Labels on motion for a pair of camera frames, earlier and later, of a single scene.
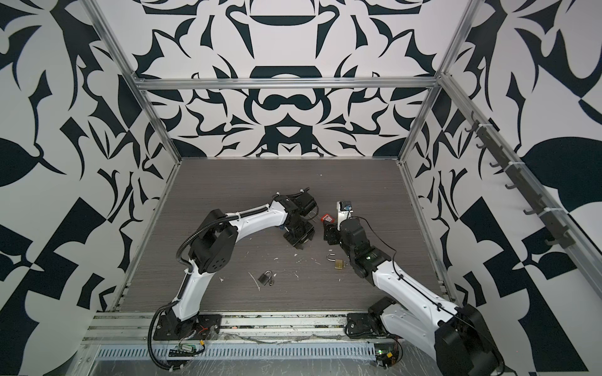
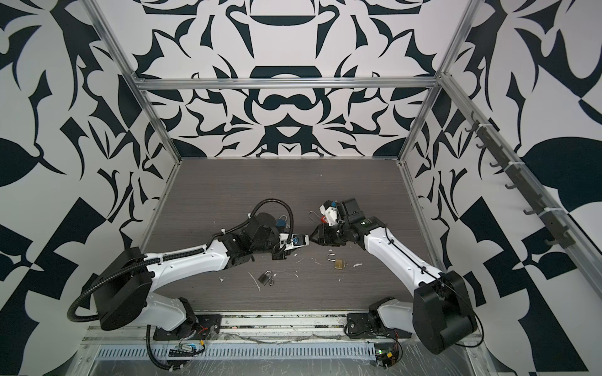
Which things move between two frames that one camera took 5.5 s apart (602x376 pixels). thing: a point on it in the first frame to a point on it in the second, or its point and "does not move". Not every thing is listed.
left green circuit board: (183, 349) does not move
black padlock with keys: (266, 278) does not move
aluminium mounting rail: (114, 327) does not move
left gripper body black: (302, 233) to (272, 242)
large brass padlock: (339, 262) does not move
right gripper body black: (337, 237) to (335, 235)
